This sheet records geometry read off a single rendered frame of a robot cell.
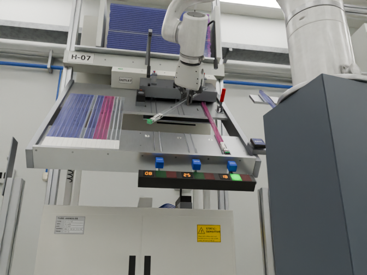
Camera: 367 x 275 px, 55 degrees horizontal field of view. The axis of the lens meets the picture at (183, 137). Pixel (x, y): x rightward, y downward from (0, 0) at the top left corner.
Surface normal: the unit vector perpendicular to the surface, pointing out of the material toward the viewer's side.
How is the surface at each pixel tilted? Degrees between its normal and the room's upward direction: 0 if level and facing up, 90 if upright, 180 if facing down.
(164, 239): 90
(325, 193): 90
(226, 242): 90
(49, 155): 136
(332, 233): 90
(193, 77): 140
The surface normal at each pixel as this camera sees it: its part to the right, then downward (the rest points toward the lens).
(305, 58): -0.77, -0.23
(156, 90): 0.11, 0.43
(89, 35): 0.16, -0.35
